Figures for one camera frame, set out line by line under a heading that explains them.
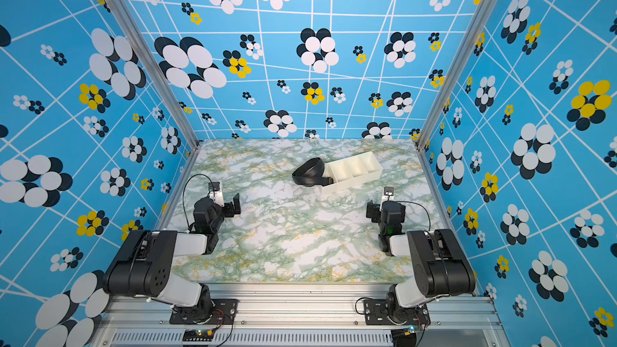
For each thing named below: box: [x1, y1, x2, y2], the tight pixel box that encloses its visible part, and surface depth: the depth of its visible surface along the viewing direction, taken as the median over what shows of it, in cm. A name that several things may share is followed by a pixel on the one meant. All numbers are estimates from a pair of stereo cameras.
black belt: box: [291, 157, 335, 188], surface depth 101 cm
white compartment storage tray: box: [321, 151, 384, 196], surface depth 108 cm
